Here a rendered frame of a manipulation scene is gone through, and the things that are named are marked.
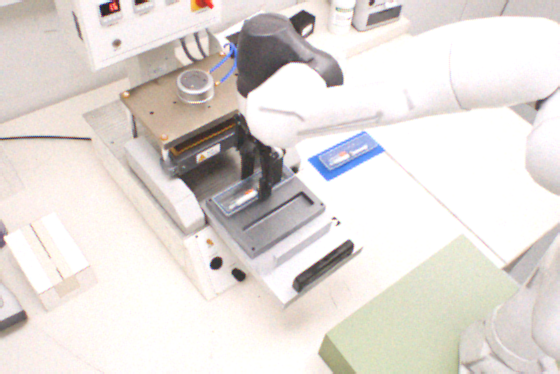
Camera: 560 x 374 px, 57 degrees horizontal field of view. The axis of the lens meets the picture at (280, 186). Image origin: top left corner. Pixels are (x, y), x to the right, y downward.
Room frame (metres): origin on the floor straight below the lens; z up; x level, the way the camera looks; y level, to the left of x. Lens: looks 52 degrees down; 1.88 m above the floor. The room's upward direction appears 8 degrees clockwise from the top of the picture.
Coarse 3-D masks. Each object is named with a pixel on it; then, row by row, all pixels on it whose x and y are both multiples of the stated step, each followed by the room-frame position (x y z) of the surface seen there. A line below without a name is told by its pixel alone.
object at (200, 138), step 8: (232, 120) 0.81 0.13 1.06; (216, 128) 0.78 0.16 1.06; (224, 128) 0.78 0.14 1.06; (200, 136) 0.75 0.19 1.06; (208, 136) 0.75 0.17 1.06; (184, 144) 0.72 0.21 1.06; (192, 144) 0.73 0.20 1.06; (200, 144) 0.74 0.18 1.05; (176, 152) 0.70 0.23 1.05; (184, 152) 0.71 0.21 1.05
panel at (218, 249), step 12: (204, 240) 0.59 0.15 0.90; (216, 240) 0.60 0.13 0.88; (204, 252) 0.58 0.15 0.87; (216, 252) 0.59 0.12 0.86; (228, 252) 0.60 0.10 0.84; (204, 264) 0.56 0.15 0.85; (228, 264) 0.59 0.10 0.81; (240, 264) 0.60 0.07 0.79; (216, 276) 0.56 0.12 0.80; (228, 276) 0.57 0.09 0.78; (216, 288) 0.54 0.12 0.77
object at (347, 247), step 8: (336, 248) 0.55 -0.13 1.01; (344, 248) 0.55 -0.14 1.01; (352, 248) 0.56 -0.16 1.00; (328, 256) 0.53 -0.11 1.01; (336, 256) 0.53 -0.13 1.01; (320, 264) 0.51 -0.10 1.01; (328, 264) 0.51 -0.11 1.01; (304, 272) 0.48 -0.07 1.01; (312, 272) 0.49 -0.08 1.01; (320, 272) 0.50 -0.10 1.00; (296, 280) 0.47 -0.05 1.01; (304, 280) 0.47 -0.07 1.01; (296, 288) 0.46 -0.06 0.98
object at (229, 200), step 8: (256, 176) 0.70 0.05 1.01; (288, 176) 0.72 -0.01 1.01; (240, 184) 0.68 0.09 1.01; (248, 184) 0.68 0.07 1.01; (256, 184) 0.68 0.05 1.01; (224, 192) 0.65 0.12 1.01; (232, 192) 0.65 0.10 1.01; (240, 192) 0.66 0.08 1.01; (248, 192) 0.66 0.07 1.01; (256, 192) 0.66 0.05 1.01; (216, 200) 0.63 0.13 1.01; (224, 200) 0.63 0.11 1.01; (232, 200) 0.63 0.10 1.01; (240, 200) 0.63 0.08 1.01; (248, 200) 0.64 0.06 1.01; (224, 208) 0.61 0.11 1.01; (232, 208) 0.61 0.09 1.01
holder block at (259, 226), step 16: (272, 192) 0.68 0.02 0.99; (288, 192) 0.68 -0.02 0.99; (304, 192) 0.69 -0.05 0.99; (208, 208) 0.63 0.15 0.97; (256, 208) 0.63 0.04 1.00; (272, 208) 0.63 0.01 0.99; (288, 208) 0.65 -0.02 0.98; (304, 208) 0.66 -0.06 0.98; (320, 208) 0.65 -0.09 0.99; (224, 224) 0.59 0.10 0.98; (240, 224) 0.58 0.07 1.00; (256, 224) 0.60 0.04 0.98; (272, 224) 0.60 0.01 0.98; (288, 224) 0.60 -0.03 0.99; (304, 224) 0.62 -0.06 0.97; (240, 240) 0.55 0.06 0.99; (256, 240) 0.56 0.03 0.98; (272, 240) 0.56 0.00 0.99; (256, 256) 0.53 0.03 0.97
